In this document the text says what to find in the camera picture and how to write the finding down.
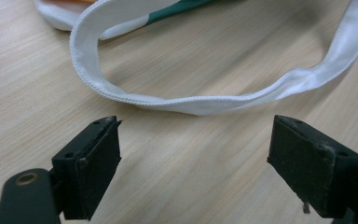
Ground white tote bag coloured blobs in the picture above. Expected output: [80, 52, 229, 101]
[33, 0, 358, 117]

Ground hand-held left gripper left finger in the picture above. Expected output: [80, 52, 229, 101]
[51, 115, 123, 221]

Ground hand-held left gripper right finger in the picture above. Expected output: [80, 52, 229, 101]
[267, 114, 358, 219]

